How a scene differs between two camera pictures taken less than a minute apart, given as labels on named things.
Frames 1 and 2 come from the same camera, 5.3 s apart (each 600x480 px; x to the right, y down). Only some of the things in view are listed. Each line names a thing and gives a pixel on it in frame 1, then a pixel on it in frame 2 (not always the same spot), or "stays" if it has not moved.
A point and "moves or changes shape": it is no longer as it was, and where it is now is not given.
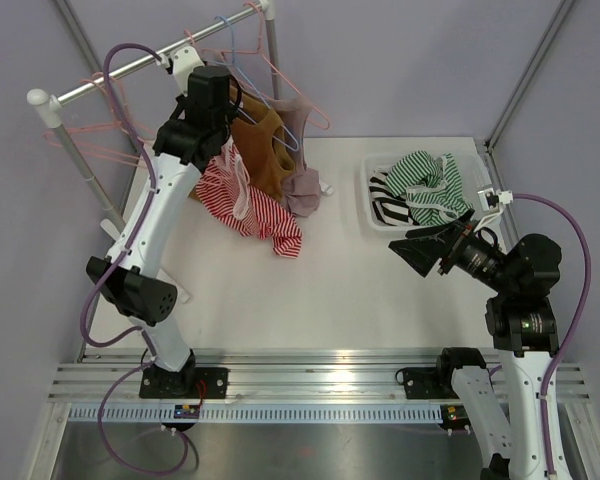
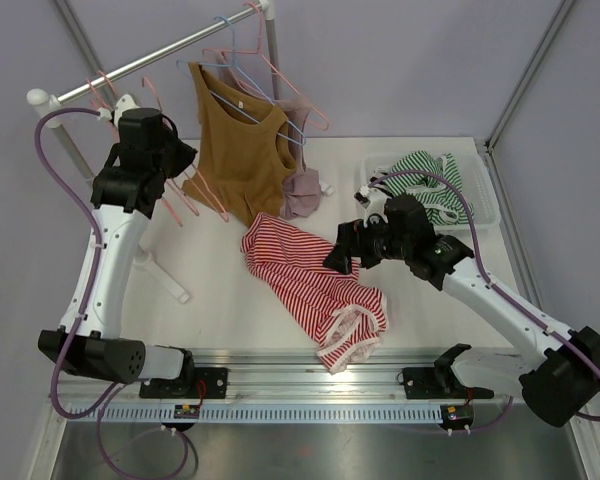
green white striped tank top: [433, 188] stays
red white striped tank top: [226, 188] to [341, 314]
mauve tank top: [301, 190] stays
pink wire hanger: [119, 138] to [99, 98]
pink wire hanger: [118, 139] moves or changes shape
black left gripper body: [223, 125] to [168, 134]
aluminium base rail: [281, 376] stays
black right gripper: [425, 246] to [352, 240]
